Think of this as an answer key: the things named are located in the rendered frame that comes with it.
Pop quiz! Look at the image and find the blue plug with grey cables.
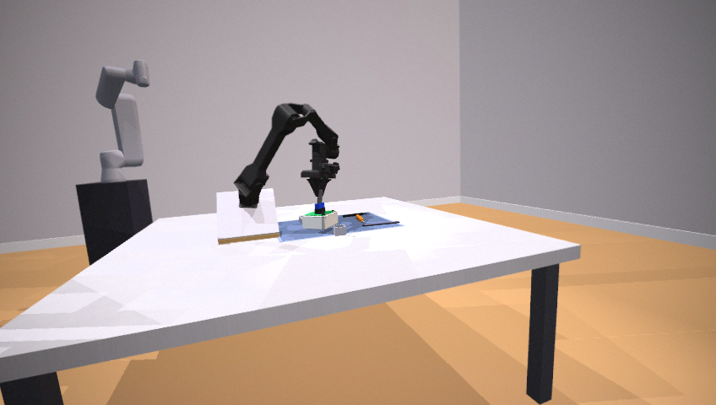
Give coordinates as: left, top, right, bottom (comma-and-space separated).
315, 190, 324, 209

